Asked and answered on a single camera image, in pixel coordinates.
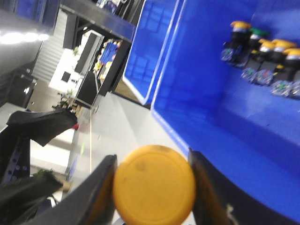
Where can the far left blue bin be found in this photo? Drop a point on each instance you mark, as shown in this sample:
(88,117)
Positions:
(146,54)

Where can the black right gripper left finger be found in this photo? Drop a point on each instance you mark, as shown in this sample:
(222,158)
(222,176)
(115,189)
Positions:
(91,203)

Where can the yellow mushroom push button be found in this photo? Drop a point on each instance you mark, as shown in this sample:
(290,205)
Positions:
(154,185)

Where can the yellow push button in bin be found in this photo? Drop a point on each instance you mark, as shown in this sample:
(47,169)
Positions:
(233,52)

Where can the green push button in bin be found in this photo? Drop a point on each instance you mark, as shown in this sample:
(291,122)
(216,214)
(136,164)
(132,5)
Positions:
(256,38)

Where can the left blue plastic bin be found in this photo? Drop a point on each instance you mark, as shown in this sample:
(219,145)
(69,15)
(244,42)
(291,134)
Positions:
(250,135)

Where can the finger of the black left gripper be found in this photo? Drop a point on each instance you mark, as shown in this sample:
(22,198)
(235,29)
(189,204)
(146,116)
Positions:
(28,190)
(42,127)

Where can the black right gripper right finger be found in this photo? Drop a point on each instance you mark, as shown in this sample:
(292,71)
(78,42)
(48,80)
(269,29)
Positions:
(220,202)

